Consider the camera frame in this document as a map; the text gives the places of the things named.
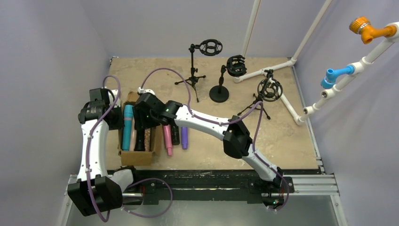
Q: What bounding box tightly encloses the teal toy microphone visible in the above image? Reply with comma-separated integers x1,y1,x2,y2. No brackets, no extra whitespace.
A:
121,105,134,151

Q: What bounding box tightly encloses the pink toy microphone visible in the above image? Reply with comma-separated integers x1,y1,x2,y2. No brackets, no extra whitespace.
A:
162,125,173,156

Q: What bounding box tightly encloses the plain black microphone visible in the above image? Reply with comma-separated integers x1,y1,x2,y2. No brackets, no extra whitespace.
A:
134,127,145,151

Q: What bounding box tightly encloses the black glitter microphone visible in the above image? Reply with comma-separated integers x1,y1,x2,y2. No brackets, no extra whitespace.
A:
171,125,180,145

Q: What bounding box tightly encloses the purple toy microphone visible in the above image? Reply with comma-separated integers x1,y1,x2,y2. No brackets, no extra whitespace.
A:
181,127,188,150

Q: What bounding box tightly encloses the brown cardboard box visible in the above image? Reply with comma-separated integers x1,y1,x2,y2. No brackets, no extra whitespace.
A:
118,91,164,167

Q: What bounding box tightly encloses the black tripod microphone stand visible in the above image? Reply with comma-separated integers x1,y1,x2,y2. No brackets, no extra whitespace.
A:
174,39,223,103

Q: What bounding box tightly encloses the beige microphone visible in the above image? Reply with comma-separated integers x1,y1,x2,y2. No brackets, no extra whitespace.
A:
129,118,136,151

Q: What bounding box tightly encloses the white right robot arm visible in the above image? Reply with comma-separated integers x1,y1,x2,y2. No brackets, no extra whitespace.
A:
135,93,283,182

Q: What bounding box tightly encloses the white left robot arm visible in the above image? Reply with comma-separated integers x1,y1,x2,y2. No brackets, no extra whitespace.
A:
67,88,135,217

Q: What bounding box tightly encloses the black round-base microphone stand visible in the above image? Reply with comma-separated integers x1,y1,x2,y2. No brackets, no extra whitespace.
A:
209,55,247,103

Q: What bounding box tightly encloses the black small tripod stand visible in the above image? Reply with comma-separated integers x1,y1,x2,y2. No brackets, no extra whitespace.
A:
237,69,283,116

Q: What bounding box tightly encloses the silver rhinestone microphone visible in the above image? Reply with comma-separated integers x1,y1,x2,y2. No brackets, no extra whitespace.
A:
144,129,152,152

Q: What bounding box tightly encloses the blue pipe fitting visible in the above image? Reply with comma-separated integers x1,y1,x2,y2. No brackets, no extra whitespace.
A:
320,65,355,89

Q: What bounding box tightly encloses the orange pipe fitting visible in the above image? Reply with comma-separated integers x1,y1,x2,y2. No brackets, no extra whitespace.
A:
349,16,399,44

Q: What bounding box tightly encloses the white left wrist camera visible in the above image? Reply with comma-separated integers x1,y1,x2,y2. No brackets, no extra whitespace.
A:
103,87,121,108

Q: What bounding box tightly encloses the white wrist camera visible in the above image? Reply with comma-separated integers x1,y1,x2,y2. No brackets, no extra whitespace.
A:
103,87,121,108
137,87,156,96

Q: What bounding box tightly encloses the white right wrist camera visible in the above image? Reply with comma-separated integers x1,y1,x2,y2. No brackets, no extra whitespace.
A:
137,87,156,96

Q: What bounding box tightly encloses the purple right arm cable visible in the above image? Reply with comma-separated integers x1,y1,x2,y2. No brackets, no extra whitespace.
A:
140,68,290,212

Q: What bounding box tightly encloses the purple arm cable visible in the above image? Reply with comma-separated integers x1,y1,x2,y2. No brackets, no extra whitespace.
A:
140,68,290,212
85,75,173,223

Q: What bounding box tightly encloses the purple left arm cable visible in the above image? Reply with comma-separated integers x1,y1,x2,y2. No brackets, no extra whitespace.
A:
85,75,173,223

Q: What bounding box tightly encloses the white PVC pipe frame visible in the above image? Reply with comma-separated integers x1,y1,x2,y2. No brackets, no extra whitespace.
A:
233,0,399,126

